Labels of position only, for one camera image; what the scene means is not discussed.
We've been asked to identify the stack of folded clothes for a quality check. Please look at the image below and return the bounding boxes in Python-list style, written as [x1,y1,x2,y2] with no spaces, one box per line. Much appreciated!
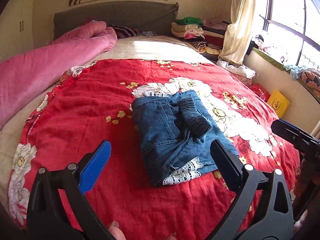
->
[171,17,229,56]

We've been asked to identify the white cloth pile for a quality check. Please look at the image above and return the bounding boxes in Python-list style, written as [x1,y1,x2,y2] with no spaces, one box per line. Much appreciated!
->
[216,60,256,79]

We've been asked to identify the beige bed sheet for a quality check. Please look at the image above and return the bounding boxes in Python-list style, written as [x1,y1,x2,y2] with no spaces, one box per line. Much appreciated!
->
[1,36,209,210]

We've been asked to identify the yellow box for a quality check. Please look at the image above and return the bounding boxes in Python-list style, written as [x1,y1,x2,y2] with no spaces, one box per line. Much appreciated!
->
[267,90,290,118]

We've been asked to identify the left hand red nails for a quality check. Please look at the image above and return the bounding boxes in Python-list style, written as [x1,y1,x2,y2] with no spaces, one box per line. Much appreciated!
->
[107,220,178,240]

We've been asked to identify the red bag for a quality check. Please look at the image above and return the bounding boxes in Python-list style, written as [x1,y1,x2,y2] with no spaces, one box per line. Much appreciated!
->
[249,83,270,102]

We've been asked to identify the pink quilt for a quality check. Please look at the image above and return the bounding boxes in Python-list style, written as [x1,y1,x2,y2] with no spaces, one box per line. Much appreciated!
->
[1,21,117,126]

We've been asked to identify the striped pillow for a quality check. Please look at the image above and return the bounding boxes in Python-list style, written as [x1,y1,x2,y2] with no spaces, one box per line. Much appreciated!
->
[108,24,158,40]

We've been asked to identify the clothes on window sill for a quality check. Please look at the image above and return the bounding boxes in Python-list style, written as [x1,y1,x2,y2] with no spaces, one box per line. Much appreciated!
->
[246,34,319,102]

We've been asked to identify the cream curtain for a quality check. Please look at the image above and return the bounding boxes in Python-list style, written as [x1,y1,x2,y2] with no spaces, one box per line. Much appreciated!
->
[218,0,255,65]

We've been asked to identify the window with black frame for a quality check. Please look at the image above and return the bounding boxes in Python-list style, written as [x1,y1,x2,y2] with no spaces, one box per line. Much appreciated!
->
[255,0,319,66]

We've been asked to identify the blue denim pants lace trim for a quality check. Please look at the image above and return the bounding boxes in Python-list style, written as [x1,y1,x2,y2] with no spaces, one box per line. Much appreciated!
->
[132,90,239,186]

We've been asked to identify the cream wardrobe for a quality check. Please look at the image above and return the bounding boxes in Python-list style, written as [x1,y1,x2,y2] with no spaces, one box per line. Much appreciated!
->
[0,0,34,61]

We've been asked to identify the grey headboard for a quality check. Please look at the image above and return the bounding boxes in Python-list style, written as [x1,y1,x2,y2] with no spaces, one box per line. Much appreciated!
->
[54,1,179,39]

